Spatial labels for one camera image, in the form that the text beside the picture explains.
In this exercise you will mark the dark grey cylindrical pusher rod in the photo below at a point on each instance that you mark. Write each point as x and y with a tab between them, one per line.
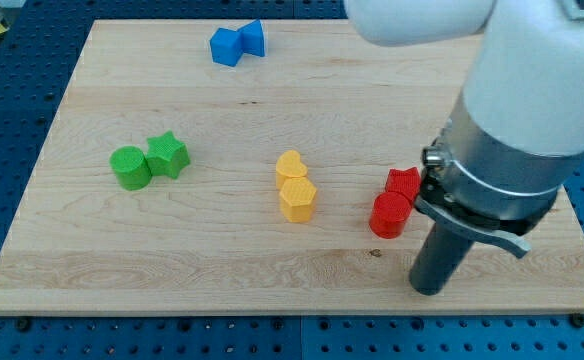
439	257

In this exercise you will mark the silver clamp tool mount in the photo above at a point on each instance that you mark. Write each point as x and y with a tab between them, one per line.
481	189

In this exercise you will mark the red cylinder block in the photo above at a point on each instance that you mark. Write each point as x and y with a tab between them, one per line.
389	216

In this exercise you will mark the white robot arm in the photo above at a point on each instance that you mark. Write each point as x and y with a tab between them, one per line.
516	131

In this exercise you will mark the yellow hexagon block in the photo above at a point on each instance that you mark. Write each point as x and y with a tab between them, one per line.
297	199

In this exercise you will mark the red pentagon block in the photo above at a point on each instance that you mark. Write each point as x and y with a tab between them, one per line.
404	182

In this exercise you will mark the yellow heart block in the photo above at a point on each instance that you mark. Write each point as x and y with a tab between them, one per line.
289	165

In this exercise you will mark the light wooden board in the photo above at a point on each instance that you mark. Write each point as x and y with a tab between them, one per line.
214	241

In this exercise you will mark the blue triangle block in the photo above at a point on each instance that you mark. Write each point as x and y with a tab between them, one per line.
253	38

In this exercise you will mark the green star block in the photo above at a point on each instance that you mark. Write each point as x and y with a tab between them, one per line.
167	155

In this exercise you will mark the blue cube block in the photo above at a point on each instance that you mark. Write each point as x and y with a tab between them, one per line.
226	47

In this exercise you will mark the green cylinder block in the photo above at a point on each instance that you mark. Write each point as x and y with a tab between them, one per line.
130	168

